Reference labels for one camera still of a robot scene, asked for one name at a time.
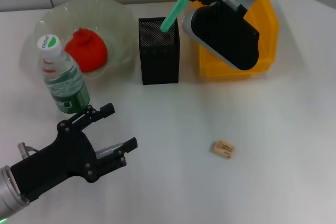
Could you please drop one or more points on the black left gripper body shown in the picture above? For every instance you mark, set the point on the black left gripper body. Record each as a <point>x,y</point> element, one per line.
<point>60,161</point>

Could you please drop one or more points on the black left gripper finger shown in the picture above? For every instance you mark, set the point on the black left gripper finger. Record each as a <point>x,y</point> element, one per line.
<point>92,113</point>
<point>115,157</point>

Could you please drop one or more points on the green pen with white tip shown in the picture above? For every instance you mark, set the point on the green pen with white tip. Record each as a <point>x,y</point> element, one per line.
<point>174,11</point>

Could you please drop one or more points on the clear bottle with green label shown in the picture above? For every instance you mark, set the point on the clear bottle with green label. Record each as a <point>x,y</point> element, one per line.
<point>65,82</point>

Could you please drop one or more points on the red-orange toy orange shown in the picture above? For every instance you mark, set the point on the red-orange toy orange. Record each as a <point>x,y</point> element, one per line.
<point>89,51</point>

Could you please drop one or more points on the small tan eraser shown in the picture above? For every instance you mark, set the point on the small tan eraser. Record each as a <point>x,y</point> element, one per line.
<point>223,150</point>

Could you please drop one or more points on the black mesh pen holder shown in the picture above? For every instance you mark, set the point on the black mesh pen holder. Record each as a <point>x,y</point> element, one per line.
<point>158,61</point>

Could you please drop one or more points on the translucent wavy fruit plate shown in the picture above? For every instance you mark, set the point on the translucent wavy fruit plate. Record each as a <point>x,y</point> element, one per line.
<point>115,24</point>

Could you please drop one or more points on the yellow plastic bin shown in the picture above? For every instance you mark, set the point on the yellow plastic bin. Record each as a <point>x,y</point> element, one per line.
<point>267,37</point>

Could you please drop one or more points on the silver right wrist depth camera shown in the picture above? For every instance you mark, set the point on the silver right wrist depth camera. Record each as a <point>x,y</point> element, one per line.
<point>225,37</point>

